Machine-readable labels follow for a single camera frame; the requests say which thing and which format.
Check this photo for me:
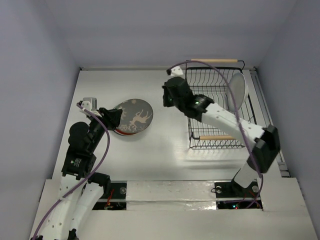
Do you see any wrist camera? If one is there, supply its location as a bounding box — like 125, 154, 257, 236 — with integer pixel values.
166, 66, 184, 77
77, 97, 98, 112

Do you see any red and teal plate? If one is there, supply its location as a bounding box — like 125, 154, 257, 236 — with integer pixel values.
115, 128, 138, 136

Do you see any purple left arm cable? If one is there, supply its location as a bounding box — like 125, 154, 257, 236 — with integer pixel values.
31, 101, 112, 238

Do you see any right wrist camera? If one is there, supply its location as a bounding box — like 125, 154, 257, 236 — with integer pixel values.
166, 66, 184, 77

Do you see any black wire dish rack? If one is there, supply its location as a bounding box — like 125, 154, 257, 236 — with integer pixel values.
185, 63, 261, 150

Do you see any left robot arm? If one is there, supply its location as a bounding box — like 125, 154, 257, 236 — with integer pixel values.
32, 101, 123, 240

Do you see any pale blue-grey plate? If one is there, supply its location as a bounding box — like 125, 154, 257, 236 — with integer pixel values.
226, 72, 249, 113

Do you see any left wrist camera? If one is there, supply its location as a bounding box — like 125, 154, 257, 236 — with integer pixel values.
77, 97, 98, 112

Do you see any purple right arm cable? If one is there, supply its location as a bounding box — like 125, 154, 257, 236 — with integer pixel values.
169, 59, 265, 210

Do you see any dark green marbled plate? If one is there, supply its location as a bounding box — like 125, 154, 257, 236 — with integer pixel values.
114, 98, 154, 133

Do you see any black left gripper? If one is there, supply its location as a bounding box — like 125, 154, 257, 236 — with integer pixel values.
87, 107, 122, 152

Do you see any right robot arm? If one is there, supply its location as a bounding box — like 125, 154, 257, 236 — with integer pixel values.
162, 76, 281, 196

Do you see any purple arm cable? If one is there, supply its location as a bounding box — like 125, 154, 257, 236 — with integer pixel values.
31, 101, 112, 238
169, 59, 265, 210

